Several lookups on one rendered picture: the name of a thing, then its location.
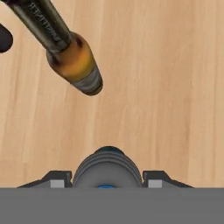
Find black rounded bottle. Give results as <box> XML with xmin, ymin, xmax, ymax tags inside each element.
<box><xmin>0</xmin><ymin>24</ymin><xmax>14</xmax><ymax>54</ymax></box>

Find dark amber glass bottle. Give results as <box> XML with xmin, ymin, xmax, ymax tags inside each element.
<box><xmin>1</xmin><ymin>0</ymin><xmax>104</xmax><ymax>96</ymax></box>

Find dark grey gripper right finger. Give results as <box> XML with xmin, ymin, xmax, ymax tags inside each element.
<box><xmin>142</xmin><ymin>170</ymin><xmax>194</xmax><ymax>189</ymax></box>

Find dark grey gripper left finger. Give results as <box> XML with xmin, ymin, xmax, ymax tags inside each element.
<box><xmin>17</xmin><ymin>170</ymin><xmax>73</xmax><ymax>189</ymax></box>

